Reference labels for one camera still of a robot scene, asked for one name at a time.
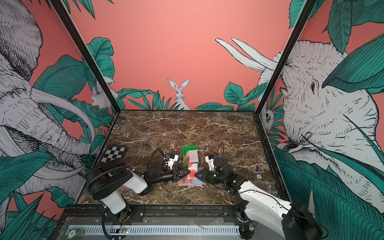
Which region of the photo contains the black white checkerboard plate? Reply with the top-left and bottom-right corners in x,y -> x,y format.
100,145 -> 128,164

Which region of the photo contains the white slotted cable duct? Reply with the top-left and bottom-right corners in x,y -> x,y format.
66,225 -> 240,238

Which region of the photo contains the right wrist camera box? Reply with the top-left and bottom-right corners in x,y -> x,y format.
205,155 -> 216,171

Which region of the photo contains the red triangle warning sticker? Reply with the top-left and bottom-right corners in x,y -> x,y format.
254,165 -> 265,174

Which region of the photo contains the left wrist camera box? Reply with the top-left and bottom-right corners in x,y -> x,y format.
166,154 -> 179,170

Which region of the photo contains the black frame post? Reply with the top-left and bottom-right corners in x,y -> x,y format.
50,0 -> 121,114
256,0 -> 317,115

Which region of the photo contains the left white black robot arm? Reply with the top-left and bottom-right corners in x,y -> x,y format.
86,163 -> 191,217

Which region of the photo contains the white red credit card stack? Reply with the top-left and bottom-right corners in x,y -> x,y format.
184,150 -> 199,165

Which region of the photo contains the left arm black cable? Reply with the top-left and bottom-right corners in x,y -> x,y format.
146,148 -> 167,172

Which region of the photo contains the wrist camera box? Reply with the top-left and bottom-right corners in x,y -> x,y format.
205,155 -> 216,171
166,154 -> 179,170

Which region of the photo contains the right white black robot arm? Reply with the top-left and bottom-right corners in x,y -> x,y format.
195,158 -> 323,240

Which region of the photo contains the right black frame post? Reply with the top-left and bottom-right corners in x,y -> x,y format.
256,0 -> 317,115

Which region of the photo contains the pink leather card holder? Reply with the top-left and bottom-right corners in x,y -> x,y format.
178,177 -> 205,186

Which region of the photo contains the green plastic tray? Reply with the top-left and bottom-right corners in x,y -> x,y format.
183,146 -> 199,166

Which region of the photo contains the left black frame post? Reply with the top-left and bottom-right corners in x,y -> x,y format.
50,0 -> 121,114

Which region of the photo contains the black front mounting rail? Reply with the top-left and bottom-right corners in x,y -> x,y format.
60,201 -> 252,224

